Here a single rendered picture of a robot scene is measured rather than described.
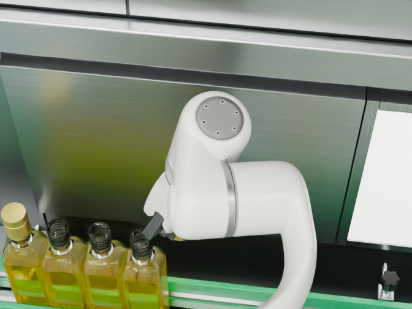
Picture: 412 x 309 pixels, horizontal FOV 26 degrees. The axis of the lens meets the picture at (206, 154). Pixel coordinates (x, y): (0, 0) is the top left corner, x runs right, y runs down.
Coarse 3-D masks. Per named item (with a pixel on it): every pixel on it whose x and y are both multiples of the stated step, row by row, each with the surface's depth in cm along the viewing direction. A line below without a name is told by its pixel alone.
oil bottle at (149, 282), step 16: (128, 256) 124; (160, 256) 124; (128, 272) 123; (144, 272) 122; (160, 272) 123; (128, 288) 125; (144, 288) 125; (160, 288) 125; (128, 304) 129; (144, 304) 129; (160, 304) 128
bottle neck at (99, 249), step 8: (96, 224) 121; (104, 224) 121; (88, 232) 120; (96, 232) 122; (104, 232) 122; (96, 240) 119; (104, 240) 120; (96, 248) 121; (104, 248) 121; (112, 248) 124; (96, 256) 123; (104, 256) 123
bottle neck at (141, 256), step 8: (136, 232) 120; (136, 240) 121; (144, 240) 122; (136, 248) 119; (144, 248) 119; (152, 248) 121; (136, 256) 121; (144, 256) 121; (152, 256) 123; (144, 264) 122
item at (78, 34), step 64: (0, 0) 109; (64, 0) 108; (128, 0) 107; (192, 0) 105; (256, 0) 104; (320, 0) 102; (384, 0) 101; (192, 64) 111; (256, 64) 109; (320, 64) 108; (384, 64) 106; (0, 128) 130; (0, 192) 143; (192, 256) 152; (256, 256) 149; (320, 256) 147; (384, 256) 144
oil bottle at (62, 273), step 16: (48, 240) 125; (80, 240) 126; (48, 256) 124; (64, 256) 124; (80, 256) 125; (48, 272) 125; (64, 272) 125; (80, 272) 125; (48, 288) 129; (64, 288) 128; (80, 288) 128; (64, 304) 132; (80, 304) 132
